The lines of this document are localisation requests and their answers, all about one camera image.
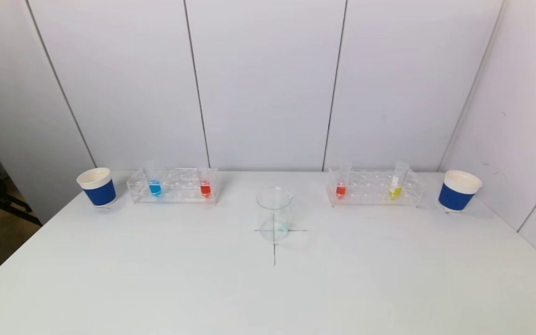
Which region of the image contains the yellow pigment test tube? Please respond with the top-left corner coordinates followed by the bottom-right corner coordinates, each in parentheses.
top-left (388, 161), bottom-right (410, 201)

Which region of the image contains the clear glass beaker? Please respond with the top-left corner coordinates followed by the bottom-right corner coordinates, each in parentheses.
top-left (256, 187), bottom-right (294, 243)

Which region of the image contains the red pigment test tube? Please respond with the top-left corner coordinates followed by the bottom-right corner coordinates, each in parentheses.
top-left (198, 167), bottom-right (213, 199)
top-left (335, 163), bottom-right (353, 200)

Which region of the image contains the clear acrylic test tube rack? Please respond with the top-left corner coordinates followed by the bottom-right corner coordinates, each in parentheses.
top-left (327, 168), bottom-right (427, 208)
top-left (127, 167), bottom-right (220, 205)

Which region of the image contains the blue pigment test tube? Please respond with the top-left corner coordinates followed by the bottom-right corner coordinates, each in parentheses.
top-left (146, 161), bottom-right (162, 197)

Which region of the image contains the blue sleeved paper cup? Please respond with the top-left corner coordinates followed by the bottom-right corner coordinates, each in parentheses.
top-left (438, 170), bottom-right (483, 214)
top-left (76, 167), bottom-right (117, 208)

